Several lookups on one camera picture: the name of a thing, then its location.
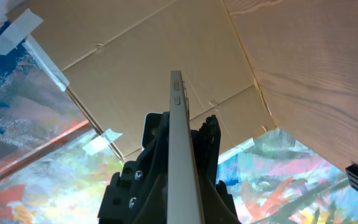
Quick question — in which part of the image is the brown cardboard panel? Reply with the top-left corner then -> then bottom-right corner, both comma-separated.
7,0 -> 275,161

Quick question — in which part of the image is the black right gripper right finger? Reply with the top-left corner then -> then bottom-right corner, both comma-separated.
191,115 -> 239,224

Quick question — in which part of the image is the gold Galaxy smartphone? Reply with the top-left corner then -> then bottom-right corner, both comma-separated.
167,70 -> 204,224

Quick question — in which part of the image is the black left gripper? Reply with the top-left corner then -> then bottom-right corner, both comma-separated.
142,112 -> 162,149

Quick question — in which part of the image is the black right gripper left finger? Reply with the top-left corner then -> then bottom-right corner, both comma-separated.
98,112 -> 169,224

